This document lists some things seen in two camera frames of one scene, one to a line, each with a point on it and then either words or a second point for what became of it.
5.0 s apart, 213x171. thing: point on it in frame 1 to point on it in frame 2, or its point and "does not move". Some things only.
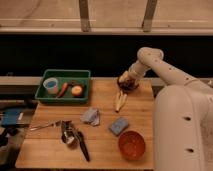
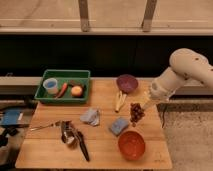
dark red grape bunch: x=127 y=85 to x=136 y=113
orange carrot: x=62 y=90 does not move
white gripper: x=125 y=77 to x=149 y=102
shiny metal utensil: x=69 y=135 does not move
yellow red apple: x=76 y=91 does not move
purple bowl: x=126 y=90 does not move
